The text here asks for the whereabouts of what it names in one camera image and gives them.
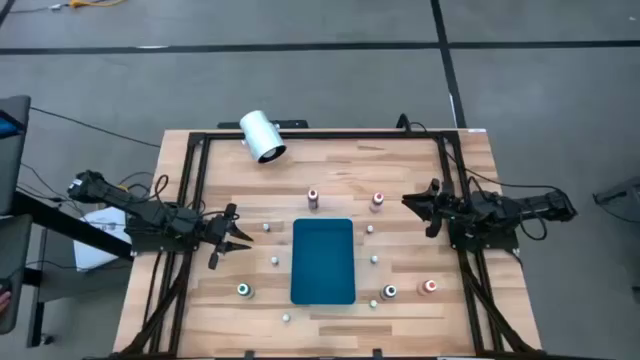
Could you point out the black flat bar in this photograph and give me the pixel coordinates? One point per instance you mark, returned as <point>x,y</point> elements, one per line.
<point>295,123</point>

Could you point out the teal capped vial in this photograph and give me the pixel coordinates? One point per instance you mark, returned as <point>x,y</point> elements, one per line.
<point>389,291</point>

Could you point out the teal plastic bin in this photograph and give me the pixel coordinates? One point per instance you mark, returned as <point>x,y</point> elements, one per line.
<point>322,265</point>

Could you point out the person's hand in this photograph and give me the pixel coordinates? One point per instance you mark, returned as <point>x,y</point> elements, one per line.
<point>3,301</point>

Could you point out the green-capped food coloring bottle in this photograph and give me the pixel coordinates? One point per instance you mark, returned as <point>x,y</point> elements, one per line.
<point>244,289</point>

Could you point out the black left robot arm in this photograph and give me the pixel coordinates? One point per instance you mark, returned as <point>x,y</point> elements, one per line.
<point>150,212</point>

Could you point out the black aluminium table frame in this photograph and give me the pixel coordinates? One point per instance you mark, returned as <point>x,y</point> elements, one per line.
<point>325,135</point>

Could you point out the white box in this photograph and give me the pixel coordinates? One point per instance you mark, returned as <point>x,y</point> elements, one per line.
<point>95,245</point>

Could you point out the orange-capped food coloring bottle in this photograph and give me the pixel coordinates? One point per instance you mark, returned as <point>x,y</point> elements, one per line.
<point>429,286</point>

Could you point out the white cylindrical spot lamp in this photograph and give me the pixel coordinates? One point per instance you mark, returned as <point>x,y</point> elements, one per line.
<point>257,130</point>

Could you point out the red-capped food coloring bottle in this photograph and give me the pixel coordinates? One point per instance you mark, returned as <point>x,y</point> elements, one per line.
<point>313,199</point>

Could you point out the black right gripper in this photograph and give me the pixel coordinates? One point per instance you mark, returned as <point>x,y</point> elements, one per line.
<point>450,210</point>

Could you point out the grey stand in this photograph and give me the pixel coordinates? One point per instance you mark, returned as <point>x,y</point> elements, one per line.
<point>622,197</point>

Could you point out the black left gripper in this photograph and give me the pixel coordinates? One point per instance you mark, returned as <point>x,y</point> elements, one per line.
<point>217,232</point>

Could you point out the black desk frame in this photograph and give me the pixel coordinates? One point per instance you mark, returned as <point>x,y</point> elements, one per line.
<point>65,225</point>

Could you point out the pink-capped food coloring bottle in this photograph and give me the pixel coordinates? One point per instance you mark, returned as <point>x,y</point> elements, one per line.
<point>377,201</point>

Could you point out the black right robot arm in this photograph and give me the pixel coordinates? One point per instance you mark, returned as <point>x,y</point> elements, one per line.
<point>525,205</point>

